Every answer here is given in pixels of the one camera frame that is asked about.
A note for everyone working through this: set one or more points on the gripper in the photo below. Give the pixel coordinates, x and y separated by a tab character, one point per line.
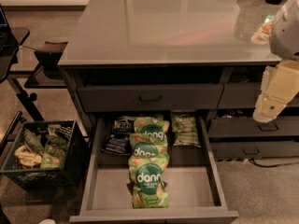
285	34

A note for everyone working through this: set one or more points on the green Kettle jalapeno chip bag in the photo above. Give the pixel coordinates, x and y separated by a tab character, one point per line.
184	127

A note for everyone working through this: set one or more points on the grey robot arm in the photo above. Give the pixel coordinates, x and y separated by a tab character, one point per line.
282	32

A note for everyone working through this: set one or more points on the grey top right drawer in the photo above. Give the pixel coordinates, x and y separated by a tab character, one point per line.
240	95

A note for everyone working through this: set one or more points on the grey bottom right drawer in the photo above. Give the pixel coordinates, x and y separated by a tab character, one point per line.
256	150

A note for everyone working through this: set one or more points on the grey top left drawer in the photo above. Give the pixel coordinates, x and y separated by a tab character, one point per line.
149	97

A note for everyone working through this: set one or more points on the back green Dang chip bag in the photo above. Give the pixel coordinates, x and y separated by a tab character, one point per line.
152	127

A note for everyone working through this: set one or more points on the green dang chip bag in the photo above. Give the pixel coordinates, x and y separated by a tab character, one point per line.
147	145
152	127
146	175

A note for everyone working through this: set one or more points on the open grey middle drawer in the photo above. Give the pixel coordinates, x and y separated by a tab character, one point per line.
187	191

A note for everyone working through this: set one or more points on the grey counter cabinet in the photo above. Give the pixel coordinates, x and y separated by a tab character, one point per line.
156	42

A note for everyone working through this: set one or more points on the middle green Dang chip bag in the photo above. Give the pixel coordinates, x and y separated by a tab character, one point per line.
147	145

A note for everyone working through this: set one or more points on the front green Dang chip bag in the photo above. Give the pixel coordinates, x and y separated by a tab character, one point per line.
146	175

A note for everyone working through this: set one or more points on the dark blue Kettle chip bag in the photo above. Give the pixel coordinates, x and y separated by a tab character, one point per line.
119	140

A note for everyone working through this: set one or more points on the dark green bag in crate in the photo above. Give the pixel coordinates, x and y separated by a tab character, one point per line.
33	142

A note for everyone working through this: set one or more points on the yellow chip bag in crate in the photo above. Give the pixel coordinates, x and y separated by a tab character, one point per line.
27	157

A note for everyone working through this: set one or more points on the black plastic crate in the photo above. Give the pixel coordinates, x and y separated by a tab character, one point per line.
62	133

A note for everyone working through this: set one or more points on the white shoe tip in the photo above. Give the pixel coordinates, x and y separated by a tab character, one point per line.
47	221

